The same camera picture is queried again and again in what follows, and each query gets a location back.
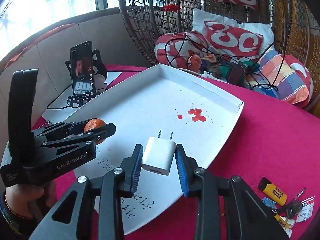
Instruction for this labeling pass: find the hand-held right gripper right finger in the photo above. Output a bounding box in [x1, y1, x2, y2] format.
[174, 144, 290, 240]

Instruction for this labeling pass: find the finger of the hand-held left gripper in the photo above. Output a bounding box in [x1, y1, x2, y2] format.
[32, 121, 87, 140]
[41, 123, 117, 155]

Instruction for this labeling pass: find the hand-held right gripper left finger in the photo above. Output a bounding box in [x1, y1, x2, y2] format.
[29, 144, 144, 240]

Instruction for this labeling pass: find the orange tangerine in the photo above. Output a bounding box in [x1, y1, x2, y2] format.
[84, 119, 107, 145]

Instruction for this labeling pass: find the white charger plug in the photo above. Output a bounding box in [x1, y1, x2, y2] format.
[140, 129, 177, 176]

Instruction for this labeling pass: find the white shallow tray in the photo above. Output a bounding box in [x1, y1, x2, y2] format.
[41, 64, 244, 235]

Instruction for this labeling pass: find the person's left forearm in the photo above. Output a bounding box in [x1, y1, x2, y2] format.
[0, 192, 30, 238]

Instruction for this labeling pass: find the person's left hand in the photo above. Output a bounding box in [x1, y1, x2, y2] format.
[5, 179, 57, 220]

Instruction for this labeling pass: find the black smartphone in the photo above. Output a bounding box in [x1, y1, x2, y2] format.
[69, 41, 98, 97]

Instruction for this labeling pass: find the black cat paw phone stand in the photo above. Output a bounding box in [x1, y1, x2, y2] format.
[65, 49, 108, 108]

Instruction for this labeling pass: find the magenta tablecloth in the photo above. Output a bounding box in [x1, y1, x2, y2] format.
[30, 64, 320, 240]

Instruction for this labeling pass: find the printed yellow lighter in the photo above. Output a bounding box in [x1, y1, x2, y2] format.
[257, 177, 288, 205]

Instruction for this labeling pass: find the window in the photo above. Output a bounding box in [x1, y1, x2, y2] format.
[0, 0, 118, 55]

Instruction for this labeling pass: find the round red swirl cushion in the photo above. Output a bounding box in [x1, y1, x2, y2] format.
[285, 54, 314, 108]
[154, 31, 208, 68]

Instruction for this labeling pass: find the dark red device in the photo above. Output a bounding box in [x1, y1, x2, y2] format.
[226, 64, 247, 88]

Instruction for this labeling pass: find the colourful cloth pile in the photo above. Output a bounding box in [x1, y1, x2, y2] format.
[187, 51, 225, 78]

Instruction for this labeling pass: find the black key fob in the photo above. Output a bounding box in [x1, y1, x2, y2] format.
[285, 201, 303, 218]

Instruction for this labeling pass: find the brown wicker hanging chair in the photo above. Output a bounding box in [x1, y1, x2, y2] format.
[117, 0, 320, 110]

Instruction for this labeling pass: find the red tipped pen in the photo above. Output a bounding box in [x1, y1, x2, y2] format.
[282, 187, 307, 207]

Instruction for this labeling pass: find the white printed packet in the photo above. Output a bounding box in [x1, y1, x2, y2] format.
[296, 196, 316, 223]

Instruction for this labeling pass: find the plaid cushion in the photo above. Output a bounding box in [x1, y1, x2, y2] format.
[246, 49, 309, 104]

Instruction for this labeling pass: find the white pillow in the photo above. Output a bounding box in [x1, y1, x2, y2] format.
[192, 8, 275, 55]

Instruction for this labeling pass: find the flat red swirl cushion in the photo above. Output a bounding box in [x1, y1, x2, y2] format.
[204, 21, 264, 62]

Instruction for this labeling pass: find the black phone charging cable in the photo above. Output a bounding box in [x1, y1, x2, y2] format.
[46, 86, 75, 110]

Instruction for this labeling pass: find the tangled black cable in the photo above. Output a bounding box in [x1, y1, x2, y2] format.
[164, 33, 286, 93]

